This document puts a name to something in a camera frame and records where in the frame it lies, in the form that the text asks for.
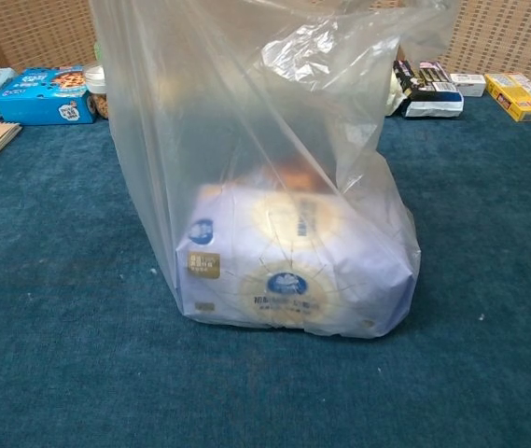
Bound clear plastic shopping bag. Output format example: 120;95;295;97
88;0;462;340

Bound brown snack packet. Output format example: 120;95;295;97
264;156;336;193

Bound black pink packet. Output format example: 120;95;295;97
393;59;465;119

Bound blue carpet table cover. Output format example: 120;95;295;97
0;86;531;448

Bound glass jar white lid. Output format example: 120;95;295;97
83;64;110;120

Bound small white box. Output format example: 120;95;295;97
449;73;487;98

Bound blue cookie box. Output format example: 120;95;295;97
0;64;97;125

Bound yellow box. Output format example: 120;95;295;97
483;72;531;123

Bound wicker folding screen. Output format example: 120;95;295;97
0;0;531;91

